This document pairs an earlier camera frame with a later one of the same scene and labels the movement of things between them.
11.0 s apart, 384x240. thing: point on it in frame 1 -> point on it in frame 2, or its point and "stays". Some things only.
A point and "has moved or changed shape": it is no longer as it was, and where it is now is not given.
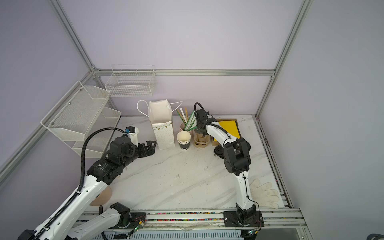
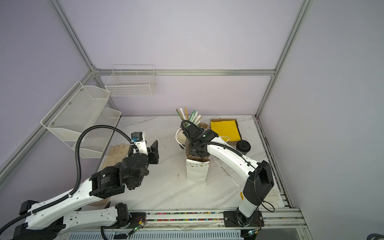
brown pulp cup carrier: (200, 140) has moved or changed shape
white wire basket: (131, 80) stays
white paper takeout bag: (160, 112) -> (196, 170)
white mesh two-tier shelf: (82, 109) stays
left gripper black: (150, 149) -> (153, 155)
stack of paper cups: (183, 138) stays
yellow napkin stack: (230, 127) stays
